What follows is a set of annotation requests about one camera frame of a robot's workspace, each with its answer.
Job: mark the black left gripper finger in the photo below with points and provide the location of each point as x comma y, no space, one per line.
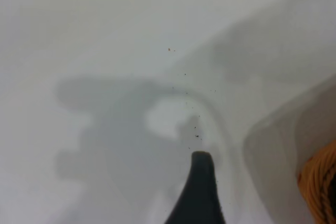
200,190

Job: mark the light brown wicker basket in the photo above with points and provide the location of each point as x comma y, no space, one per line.
319,187

